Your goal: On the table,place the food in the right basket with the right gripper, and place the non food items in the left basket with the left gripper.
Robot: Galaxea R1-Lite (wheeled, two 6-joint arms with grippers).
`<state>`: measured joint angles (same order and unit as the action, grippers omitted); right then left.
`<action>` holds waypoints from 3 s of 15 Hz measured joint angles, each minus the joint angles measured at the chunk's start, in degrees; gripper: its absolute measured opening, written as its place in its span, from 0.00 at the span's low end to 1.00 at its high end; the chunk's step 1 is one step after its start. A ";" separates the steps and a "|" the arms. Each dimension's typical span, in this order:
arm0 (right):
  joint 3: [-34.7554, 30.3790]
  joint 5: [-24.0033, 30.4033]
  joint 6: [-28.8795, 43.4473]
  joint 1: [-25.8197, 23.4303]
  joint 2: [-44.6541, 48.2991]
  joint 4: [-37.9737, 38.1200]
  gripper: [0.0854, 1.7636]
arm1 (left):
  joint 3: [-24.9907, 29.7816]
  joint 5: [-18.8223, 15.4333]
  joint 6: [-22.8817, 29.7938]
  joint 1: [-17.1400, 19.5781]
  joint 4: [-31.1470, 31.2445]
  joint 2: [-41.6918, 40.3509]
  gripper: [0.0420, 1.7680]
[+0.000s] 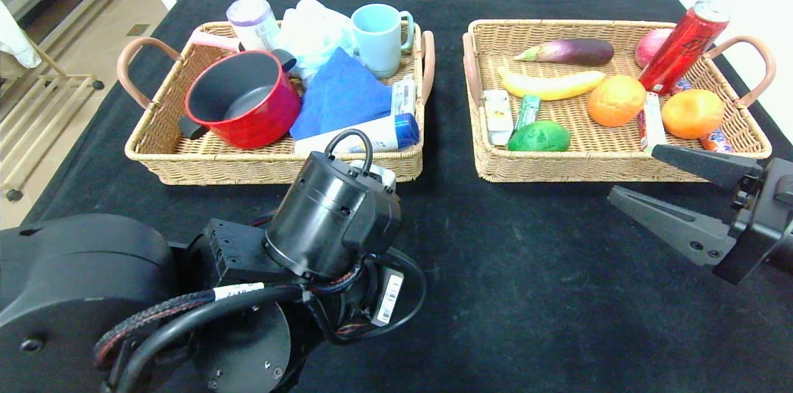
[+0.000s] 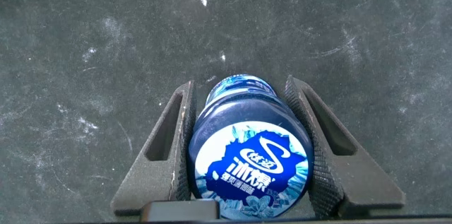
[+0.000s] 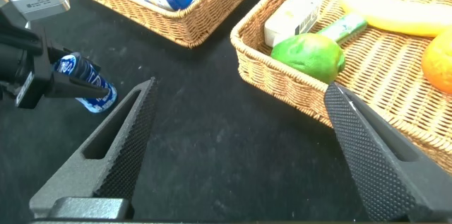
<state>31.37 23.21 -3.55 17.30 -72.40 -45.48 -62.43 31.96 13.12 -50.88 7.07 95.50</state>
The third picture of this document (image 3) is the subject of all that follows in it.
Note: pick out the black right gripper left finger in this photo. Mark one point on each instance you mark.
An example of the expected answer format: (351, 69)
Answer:
(120, 153)

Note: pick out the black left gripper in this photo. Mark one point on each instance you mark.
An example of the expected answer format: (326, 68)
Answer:
(39, 79)

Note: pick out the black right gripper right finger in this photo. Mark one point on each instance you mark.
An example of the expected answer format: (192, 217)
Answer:
(370, 153)

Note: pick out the small jar blue lid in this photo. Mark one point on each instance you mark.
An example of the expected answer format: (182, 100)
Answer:
(95, 82)

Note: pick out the textured orange fruit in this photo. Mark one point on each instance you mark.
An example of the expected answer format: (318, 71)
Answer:
(439, 63)

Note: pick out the green gum box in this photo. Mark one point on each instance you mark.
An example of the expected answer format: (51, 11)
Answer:
(344, 28)

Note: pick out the yellow banana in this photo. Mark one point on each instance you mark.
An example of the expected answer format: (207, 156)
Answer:
(395, 15)

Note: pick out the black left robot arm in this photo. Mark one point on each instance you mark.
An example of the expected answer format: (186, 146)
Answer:
(12, 54)

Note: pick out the black tablecloth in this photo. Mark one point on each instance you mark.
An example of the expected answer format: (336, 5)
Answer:
(219, 139)

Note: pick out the green avocado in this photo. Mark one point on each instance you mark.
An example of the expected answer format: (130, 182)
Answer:
(310, 56)

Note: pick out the white yellow snack box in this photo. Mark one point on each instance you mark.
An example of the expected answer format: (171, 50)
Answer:
(291, 19)

